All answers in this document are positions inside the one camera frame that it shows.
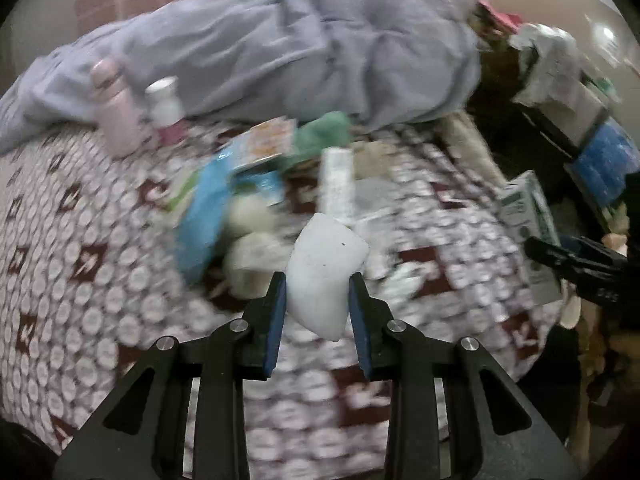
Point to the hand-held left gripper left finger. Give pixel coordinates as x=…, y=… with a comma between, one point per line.
x=274, y=325

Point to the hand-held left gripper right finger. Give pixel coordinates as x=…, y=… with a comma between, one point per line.
x=361, y=325

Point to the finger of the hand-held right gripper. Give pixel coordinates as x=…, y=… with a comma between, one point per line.
x=547, y=255
x=600, y=252

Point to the green white carton box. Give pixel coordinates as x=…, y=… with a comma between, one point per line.
x=530, y=220

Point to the cream crumpled tissue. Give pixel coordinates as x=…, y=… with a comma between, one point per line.
x=250, y=215
x=250, y=262

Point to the blue drawer box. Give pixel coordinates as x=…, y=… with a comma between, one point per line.
x=605, y=160

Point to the clear plastic packet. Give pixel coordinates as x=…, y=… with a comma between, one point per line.
x=372, y=200

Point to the light blue plastic bag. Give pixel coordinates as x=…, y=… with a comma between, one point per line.
x=200, y=220

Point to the small blue packet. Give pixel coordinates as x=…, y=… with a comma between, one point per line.
x=257, y=185

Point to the long white packet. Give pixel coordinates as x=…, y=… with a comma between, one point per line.
x=336, y=180

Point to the green white packet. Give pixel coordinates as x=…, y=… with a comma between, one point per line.
x=182, y=187

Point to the orange printed packet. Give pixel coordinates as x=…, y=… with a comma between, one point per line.
x=262, y=145

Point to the maroon white patterned bedsheet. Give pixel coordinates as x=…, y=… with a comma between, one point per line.
x=90, y=285

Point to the white plastic bags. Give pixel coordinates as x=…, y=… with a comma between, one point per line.
x=550, y=60

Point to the green cloth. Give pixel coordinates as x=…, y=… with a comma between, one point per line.
x=320, y=132

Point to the red cloth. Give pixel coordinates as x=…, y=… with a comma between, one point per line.
x=500, y=15

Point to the white bottle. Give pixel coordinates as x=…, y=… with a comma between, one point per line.
x=165, y=102

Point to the pink bottle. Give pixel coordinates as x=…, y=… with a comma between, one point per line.
x=117, y=110

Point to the grey quilt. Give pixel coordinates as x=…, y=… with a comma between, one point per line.
x=300, y=50

